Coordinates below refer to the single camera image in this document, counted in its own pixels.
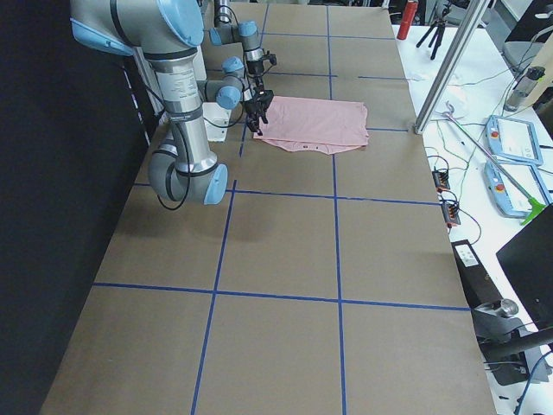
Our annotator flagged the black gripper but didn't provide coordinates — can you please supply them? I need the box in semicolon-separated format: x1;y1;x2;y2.
245;97;269;136
246;60;265;93

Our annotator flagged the pink printed t-shirt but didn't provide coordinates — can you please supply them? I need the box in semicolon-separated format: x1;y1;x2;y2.
253;96;369;155

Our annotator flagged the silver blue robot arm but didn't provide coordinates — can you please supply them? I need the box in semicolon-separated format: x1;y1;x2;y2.
70;1;277;205
209;1;266;93

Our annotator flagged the red cylinder bottle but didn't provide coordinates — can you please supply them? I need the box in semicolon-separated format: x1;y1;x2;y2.
397;0;418;41

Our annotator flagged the black small tripod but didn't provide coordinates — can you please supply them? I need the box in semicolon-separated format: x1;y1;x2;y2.
416;6;450;61

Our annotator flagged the upper orange black connector block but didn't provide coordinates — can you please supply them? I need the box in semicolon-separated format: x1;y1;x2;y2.
432;169;450;193

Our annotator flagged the orange black connector block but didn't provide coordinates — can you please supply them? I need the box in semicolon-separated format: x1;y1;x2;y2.
432;169;450;193
441;201;461;228

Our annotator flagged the lower orange black connector block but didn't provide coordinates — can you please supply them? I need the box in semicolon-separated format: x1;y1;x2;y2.
441;201;461;228

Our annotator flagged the upper blue teach pendant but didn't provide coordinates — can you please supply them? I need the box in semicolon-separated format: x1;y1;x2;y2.
486;115;543;166

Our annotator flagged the blue teach pendant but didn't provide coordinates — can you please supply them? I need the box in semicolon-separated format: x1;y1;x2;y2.
486;115;543;166
484;161;552;219

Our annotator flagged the clear water bottle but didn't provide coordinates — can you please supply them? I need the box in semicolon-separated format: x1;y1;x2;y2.
504;66;545;112

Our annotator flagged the lower blue teach pendant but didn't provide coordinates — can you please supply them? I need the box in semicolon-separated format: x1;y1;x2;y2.
484;161;552;219

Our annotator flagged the black box with label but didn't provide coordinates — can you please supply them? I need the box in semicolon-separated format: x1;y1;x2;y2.
451;239;502;309

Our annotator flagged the metal reacher grabber tool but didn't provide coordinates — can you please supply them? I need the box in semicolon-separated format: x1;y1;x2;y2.
442;100;545;225

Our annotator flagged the black monitor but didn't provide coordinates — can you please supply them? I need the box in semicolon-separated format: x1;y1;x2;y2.
496;206;553;329

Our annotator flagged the black clamp with knob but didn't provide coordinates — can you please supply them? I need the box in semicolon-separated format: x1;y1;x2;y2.
471;302;552;386

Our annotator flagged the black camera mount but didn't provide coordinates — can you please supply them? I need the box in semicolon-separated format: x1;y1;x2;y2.
253;89;274;111
263;50;277;67

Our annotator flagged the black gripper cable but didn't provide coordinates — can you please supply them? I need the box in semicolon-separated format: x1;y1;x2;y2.
224;0;243;31
155;73;256;212

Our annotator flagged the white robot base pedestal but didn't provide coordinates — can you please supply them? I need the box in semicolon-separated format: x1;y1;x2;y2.
163;0;232;143

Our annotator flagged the aluminium frame post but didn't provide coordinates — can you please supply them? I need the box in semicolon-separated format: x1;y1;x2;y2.
413;0;489;134

